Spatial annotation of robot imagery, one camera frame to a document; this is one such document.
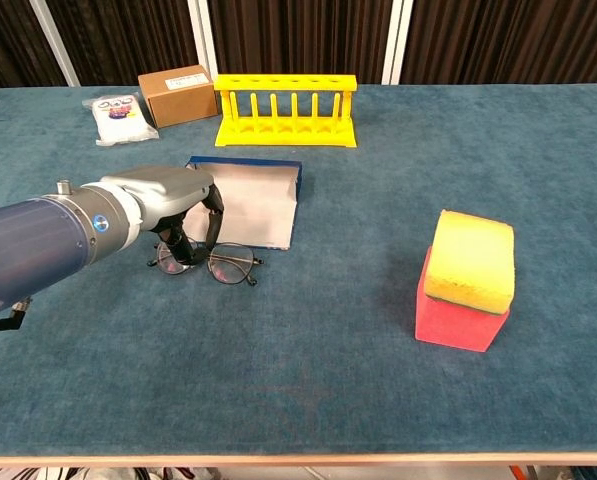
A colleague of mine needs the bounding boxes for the red foam block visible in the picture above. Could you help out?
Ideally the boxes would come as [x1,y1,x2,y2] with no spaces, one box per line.
[414,245,511,354]

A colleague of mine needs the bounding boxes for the brown cardboard box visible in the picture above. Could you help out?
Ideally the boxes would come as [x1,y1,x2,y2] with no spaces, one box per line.
[137,64,220,129]

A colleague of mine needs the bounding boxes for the white plastic packet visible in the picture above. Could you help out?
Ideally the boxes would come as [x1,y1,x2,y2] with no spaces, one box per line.
[81,93,160,147]

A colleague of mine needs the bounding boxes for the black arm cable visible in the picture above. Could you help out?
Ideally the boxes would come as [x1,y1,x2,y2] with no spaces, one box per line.
[0,296,33,334]

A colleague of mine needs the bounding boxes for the blue eyeglasses case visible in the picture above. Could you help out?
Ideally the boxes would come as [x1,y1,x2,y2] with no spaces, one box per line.
[182,155,304,250]

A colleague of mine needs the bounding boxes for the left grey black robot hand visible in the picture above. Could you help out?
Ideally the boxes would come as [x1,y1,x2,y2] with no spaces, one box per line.
[100,165,227,266]

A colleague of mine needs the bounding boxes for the black wire-frame eyeglasses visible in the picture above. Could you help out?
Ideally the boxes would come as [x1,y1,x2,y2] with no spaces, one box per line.
[146,238,265,287]

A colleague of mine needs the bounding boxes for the blue table cloth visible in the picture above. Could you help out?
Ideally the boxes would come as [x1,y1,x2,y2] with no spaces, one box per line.
[0,83,597,457]

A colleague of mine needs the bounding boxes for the yellow sponge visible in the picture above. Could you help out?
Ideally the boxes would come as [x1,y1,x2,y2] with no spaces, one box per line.
[423,209,517,316]

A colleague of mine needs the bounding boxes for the white aluminium partition post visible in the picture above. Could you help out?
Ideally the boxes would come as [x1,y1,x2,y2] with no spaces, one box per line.
[186,0,220,81]
[27,0,82,87]
[380,0,414,86]

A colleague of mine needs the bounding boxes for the yellow test tube rack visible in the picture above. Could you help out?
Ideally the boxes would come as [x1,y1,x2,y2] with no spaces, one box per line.
[213,73,358,149]

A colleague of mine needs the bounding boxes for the dark pleated partition panel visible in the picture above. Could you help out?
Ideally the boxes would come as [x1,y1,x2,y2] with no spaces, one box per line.
[400,0,597,85]
[45,0,200,87]
[0,0,68,89]
[206,0,394,85]

